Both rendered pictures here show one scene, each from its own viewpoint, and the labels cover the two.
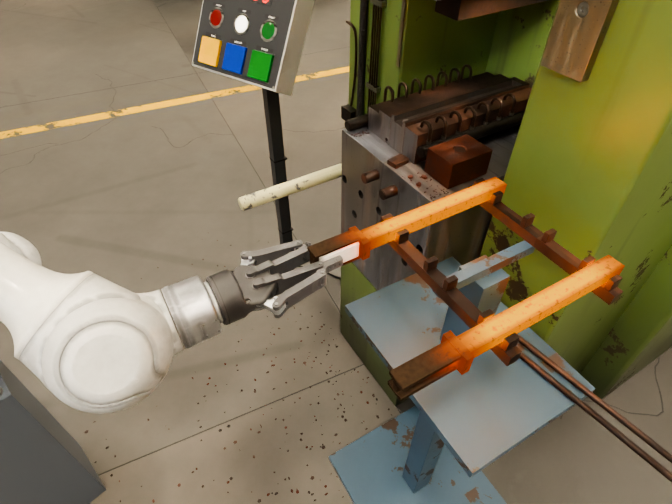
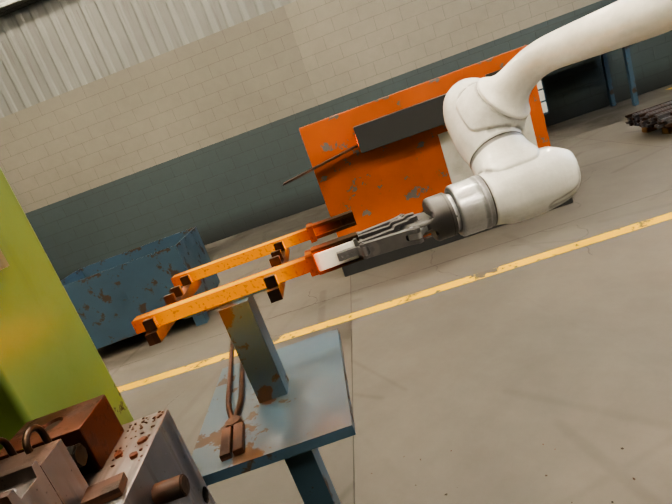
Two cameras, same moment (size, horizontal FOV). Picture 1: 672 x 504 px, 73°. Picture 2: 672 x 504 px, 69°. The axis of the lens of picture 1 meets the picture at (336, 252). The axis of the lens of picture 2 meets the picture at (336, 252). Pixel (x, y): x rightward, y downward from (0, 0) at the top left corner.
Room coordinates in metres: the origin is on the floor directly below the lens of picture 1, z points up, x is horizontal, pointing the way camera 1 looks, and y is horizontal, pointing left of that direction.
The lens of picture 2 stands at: (1.18, 0.41, 1.23)
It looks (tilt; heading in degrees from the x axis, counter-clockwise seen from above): 15 degrees down; 212
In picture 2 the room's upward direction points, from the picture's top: 20 degrees counter-clockwise
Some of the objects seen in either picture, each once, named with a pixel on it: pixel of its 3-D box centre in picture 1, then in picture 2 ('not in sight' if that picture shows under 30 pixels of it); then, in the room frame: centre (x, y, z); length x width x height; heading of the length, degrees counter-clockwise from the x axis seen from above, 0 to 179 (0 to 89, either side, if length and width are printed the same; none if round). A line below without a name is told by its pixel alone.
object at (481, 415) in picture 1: (459, 346); (276, 395); (0.52, -0.25, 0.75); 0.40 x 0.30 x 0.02; 30
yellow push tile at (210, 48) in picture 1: (210, 51); not in sight; (1.40, 0.38, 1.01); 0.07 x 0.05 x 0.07; 56
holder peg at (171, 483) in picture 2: (388, 192); (170, 489); (0.88, -0.13, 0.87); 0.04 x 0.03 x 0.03; 121
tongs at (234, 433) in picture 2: (543, 365); (235, 375); (0.47, -0.40, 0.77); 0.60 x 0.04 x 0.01; 37
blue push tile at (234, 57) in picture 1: (235, 58); not in sight; (1.35, 0.30, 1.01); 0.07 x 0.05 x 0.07; 56
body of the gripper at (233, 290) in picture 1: (243, 290); (425, 222); (0.43, 0.14, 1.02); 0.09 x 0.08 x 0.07; 121
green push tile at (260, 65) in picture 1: (261, 66); not in sight; (1.29, 0.21, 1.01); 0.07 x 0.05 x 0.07; 56
